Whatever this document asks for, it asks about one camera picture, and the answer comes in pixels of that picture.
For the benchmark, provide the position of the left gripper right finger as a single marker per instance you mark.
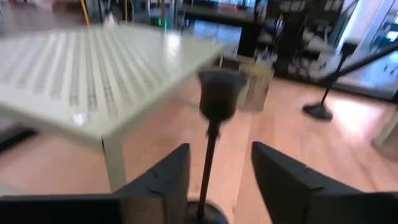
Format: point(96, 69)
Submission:
point(298, 193)

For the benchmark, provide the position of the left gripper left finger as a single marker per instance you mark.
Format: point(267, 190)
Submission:
point(155, 199)

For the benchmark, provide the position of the black candlestick holder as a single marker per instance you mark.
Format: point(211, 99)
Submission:
point(317, 111)
point(217, 96)

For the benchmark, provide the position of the pale green perforated shelf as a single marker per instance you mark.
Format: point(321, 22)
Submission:
point(93, 77)

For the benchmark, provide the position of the black aluminium table frame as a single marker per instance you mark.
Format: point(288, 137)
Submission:
point(367, 60)

